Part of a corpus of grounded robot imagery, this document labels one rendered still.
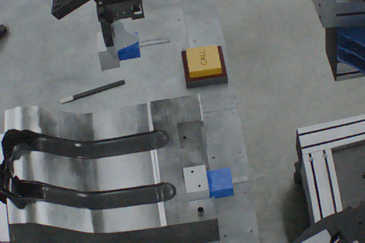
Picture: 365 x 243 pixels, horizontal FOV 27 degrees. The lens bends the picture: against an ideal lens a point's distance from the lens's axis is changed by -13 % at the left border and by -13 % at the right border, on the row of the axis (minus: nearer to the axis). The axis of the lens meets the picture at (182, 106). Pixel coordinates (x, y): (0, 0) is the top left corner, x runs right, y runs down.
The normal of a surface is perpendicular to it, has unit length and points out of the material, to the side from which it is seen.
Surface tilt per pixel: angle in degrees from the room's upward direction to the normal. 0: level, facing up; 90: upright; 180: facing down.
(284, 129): 0
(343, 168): 0
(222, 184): 0
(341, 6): 90
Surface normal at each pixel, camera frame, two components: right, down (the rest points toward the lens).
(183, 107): -0.10, -0.60
